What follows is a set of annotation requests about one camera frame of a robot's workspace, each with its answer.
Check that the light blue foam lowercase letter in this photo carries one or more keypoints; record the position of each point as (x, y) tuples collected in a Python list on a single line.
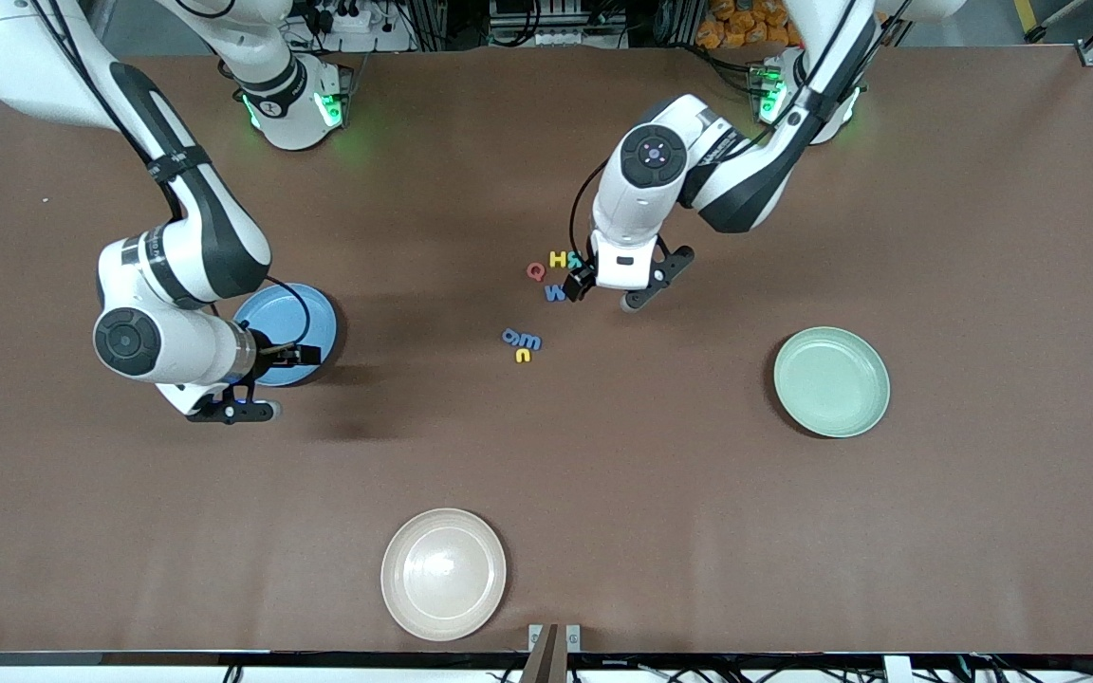
[(516, 340)]

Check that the background equipment rack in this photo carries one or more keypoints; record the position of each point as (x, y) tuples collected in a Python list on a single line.
[(556, 38)]

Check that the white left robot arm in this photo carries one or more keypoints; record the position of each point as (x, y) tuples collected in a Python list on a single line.
[(651, 204)]

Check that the blue foam lowercase m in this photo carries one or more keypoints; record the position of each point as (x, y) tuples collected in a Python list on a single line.
[(530, 341)]

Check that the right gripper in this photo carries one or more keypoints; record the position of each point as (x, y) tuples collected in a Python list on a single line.
[(273, 355)]

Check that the small silver metal bracket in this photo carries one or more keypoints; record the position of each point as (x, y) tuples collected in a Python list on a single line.
[(573, 640), (535, 637)]

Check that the white power strip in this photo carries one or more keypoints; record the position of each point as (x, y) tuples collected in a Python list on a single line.
[(366, 38)]

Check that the blue round plate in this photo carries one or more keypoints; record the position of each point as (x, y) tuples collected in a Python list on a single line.
[(314, 318)]

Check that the pile of orange packets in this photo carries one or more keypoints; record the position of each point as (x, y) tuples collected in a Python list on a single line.
[(736, 24)]

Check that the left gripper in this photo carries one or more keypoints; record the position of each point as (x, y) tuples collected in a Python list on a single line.
[(581, 281)]

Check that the blue foam capital W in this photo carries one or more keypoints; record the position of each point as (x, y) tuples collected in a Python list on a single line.
[(554, 294)]

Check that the dark slanted mounting post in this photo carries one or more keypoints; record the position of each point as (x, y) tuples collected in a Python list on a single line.
[(546, 659)]

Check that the yellow foam letter H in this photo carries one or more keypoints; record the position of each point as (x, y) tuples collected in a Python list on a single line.
[(558, 260)]

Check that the teal foam letter R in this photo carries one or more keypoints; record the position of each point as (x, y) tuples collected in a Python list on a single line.
[(573, 258)]

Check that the red foam letter Q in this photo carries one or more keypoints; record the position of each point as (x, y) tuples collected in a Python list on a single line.
[(529, 271)]

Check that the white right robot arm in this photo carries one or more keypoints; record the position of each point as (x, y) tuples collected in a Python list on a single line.
[(195, 247)]

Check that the beige round plate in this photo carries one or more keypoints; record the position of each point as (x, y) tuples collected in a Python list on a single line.
[(442, 574)]

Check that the pale green round plate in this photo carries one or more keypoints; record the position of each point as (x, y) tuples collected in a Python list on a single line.
[(803, 389)]

